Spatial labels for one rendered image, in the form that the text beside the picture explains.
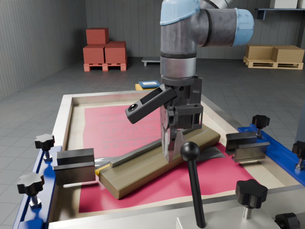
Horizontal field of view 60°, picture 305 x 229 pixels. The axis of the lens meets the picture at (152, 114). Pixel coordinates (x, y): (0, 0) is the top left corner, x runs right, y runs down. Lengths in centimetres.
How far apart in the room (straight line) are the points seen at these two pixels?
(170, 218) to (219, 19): 38
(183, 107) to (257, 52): 666
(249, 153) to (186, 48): 32
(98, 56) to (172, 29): 562
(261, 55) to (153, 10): 306
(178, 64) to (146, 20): 720
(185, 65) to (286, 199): 30
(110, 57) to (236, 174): 553
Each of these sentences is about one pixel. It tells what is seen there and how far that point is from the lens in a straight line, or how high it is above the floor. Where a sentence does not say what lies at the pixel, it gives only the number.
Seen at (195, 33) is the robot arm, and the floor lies 129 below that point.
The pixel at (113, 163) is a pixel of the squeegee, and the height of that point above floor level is 101.
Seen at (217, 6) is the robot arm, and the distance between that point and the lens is 70.
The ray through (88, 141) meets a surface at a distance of 84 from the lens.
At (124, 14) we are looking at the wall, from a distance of 784.
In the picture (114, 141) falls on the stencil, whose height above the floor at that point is 95.
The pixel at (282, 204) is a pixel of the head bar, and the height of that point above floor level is 104.
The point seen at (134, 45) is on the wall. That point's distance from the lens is 785.
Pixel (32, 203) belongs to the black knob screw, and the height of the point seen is 101.
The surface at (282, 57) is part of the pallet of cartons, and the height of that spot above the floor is 25.
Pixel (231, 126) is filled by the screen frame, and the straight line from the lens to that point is 87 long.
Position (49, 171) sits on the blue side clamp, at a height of 100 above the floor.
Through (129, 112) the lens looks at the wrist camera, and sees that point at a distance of 57.
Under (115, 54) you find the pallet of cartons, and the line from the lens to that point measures 607.
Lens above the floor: 134
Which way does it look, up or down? 22 degrees down
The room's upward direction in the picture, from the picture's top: straight up
